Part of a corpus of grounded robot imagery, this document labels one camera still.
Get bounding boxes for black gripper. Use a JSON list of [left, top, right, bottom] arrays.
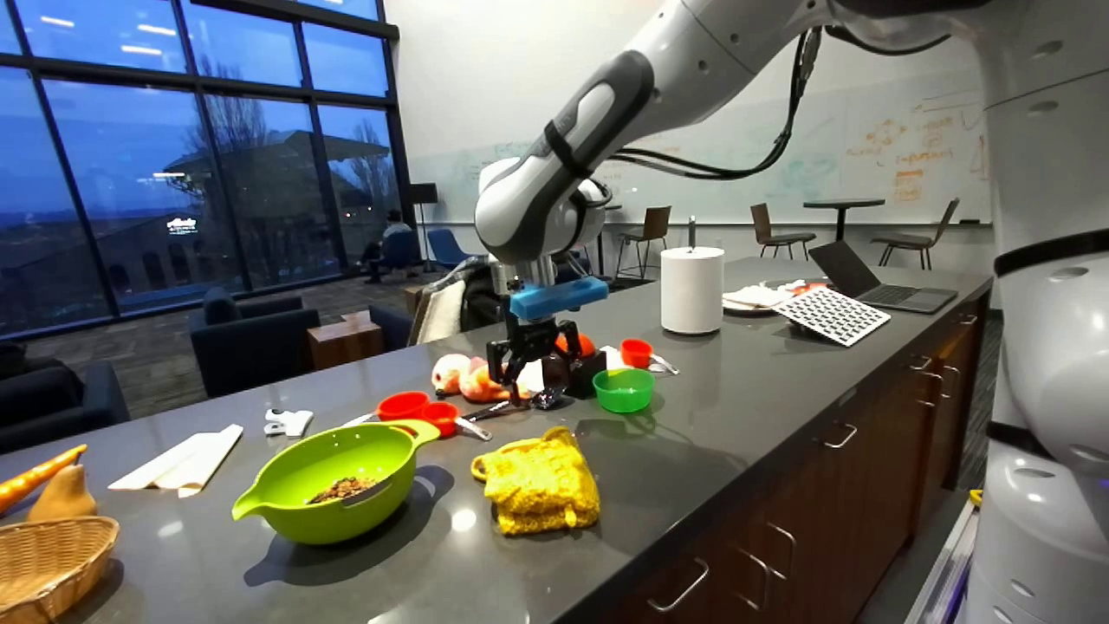
[[486, 318, 570, 394]]

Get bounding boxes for yellow knitted cloth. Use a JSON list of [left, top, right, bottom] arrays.
[[473, 426, 600, 536]]

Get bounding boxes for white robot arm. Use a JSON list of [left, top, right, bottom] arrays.
[[476, 0, 1109, 624]]

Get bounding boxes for black box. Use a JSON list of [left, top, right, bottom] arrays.
[[565, 355, 606, 397]]

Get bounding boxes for orange tomato toy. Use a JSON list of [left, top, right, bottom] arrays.
[[555, 333, 597, 357]]

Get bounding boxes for plush toy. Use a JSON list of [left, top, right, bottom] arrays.
[[430, 355, 535, 402]]

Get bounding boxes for red measuring spoons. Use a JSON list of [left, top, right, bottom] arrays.
[[375, 390, 481, 441]]

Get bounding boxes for small green bowl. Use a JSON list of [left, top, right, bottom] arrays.
[[593, 366, 655, 417]]

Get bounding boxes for red measuring cup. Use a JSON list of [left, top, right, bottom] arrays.
[[620, 337, 672, 375]]

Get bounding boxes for white paper towel roll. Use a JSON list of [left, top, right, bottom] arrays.
[[660, 245, 724, 337]]

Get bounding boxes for lime green colander bowl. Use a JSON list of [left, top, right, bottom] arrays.
[[233, 419, 439, 543]]

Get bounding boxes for crumpled white wrapper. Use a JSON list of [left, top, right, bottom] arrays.
[[263, 409, 312, 441]]

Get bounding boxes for white keyboard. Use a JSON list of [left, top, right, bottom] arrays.
[[779, 288, 892, 345]]

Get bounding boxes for grey laptop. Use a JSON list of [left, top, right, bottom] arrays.
[[813, 240, 952, 315]]

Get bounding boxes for folded white paper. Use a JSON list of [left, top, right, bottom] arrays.
[[110, 423, 242, 499]]

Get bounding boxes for wicker basket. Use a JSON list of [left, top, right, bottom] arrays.
[[0, 516, 118, 624]]

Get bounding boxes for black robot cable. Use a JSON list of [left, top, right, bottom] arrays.
[[600, 22, 963, 185]]

